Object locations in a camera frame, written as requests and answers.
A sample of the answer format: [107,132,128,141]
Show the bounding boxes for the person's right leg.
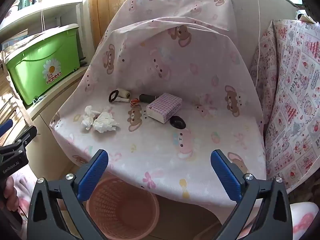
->
[287,201,320,240]

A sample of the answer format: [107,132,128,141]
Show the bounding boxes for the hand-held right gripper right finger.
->
[210,149,293,240]

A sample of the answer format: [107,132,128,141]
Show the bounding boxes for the black plastic spoon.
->
[170,116,187,130]

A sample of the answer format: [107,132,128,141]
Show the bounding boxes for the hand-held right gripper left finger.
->
[27,149,109,240]

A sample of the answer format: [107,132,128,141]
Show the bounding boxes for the white shelf unit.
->
[0,0,90,120]

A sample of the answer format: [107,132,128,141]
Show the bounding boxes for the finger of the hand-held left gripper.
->
[0,119,13,137]
[0,126,38,155]

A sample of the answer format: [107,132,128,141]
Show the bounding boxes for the pink bear print cloth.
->
[49,0,267,207]

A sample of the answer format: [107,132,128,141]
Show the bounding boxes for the black hair tie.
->
[108,90,121,103]

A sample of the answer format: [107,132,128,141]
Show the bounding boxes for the pink plastic basket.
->
[86,174,160,237]

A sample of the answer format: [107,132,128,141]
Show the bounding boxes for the green plastic storage box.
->
[4,24,83,105]

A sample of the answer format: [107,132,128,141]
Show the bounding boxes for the person's left leg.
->
[11,166,63,220]

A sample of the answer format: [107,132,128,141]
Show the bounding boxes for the cream thread spool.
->
[117,87,131,98]

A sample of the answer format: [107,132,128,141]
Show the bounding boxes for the wooden door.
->
[90,0,140,43]

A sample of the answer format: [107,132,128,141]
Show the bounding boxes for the purple checkered tissue pack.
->
[146,92,182,124]

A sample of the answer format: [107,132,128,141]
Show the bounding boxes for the thin white string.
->
[41,9,47,35]

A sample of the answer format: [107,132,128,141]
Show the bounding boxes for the black coffee sachet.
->
[138,94,158,103]

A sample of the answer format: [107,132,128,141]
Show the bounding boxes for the person's left hand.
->
[4,176,20,207]

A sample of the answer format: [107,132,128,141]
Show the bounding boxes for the white tissue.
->
[81,105,100,131]
[92,112,120,133]

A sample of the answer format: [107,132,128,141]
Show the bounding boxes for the pink patchwork print quilt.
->
[250,19,320,194]

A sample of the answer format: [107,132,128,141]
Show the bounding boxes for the person's leg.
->
[287,201,320,240]
[11,166,63,220]

